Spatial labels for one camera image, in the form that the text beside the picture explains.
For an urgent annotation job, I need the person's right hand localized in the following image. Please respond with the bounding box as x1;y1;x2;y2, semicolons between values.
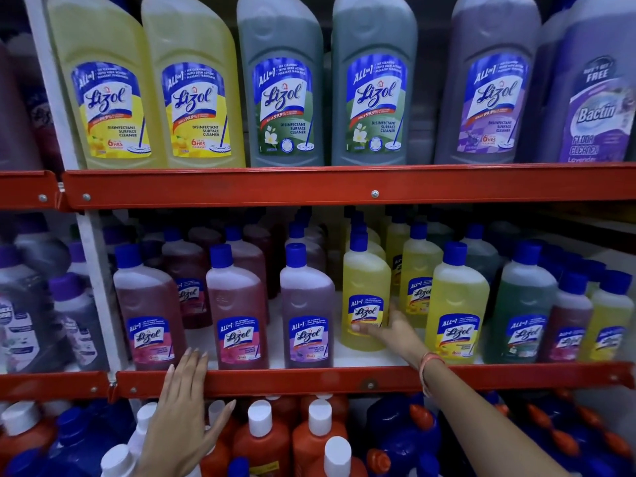
351;300;430;369

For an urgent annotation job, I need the person's left hand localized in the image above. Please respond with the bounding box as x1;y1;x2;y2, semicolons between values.
133;347;237;477

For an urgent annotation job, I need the small yellow cleaner bottle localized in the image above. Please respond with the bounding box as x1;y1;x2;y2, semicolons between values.
578;269;635;363
342;232;392;352

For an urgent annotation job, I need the person's right forearm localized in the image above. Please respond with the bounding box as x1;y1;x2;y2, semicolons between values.
422;355;572;477

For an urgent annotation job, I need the cluster of orange white-capped bottles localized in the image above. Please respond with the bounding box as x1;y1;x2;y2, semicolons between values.
199;392;369;477

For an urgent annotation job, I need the small purple cleaner bottle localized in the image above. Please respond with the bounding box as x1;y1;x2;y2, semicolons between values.
285;222;327;275
280;242;335;369

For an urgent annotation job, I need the cluster of yellow bottles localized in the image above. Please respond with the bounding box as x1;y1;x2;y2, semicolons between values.
344;206;491;365

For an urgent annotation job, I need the cluster of blue orange-capped bottles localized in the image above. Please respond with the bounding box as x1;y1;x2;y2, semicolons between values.
365;390;636;477

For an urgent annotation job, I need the small green cleaner bottle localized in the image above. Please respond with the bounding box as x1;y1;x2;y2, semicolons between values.
461;223;502;286
483;241;558;364

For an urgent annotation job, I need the cluster of pink bottles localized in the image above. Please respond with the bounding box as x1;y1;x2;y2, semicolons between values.
102;213;279;372

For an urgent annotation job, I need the blue bottle with blue cap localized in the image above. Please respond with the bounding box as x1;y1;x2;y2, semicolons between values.
47;406;131;477
4;448;50;477

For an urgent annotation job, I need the dark bottle with purple cap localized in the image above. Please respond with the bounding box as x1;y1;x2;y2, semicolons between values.
49;272;111;372
0;244;64;374

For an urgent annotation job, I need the orange bottle with white cap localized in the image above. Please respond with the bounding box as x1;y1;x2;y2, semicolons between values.
0;401;56;465

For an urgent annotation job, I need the small maroon cleaner bottle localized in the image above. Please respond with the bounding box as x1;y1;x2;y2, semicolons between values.
538;271;593;363

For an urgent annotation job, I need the cluster of blue-capped bottles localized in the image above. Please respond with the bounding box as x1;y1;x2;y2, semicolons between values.
537;240;609;298

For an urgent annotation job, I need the large green cleaner bottle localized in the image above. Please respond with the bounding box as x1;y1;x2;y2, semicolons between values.
237;0;326;168
331;0;418;167

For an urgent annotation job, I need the large purple cleaner bottle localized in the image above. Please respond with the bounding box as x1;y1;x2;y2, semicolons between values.
434;0;543;166

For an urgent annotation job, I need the purple bottle with pale label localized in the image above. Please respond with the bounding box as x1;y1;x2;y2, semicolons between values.
536;0;636;164

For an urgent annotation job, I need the large yellow cleaner bottle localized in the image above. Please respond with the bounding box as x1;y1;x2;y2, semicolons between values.
46;0;168;170
140;0;247;169

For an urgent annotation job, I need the large dark purple bottle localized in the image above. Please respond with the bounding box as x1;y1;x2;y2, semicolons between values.
0;33;64;173

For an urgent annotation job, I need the orange thread bracelet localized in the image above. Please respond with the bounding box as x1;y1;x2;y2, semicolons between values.
419;352;446;399

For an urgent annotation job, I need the long red shelf rail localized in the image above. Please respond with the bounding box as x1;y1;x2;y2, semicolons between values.
62;163;636;210
115;361;636;399

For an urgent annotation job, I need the short red shelf rail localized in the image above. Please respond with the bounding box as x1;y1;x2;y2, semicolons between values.
0;370;111;402
0;170;61;212

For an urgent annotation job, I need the white shelf upright post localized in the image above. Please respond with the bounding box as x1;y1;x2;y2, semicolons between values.
23;0;131;374

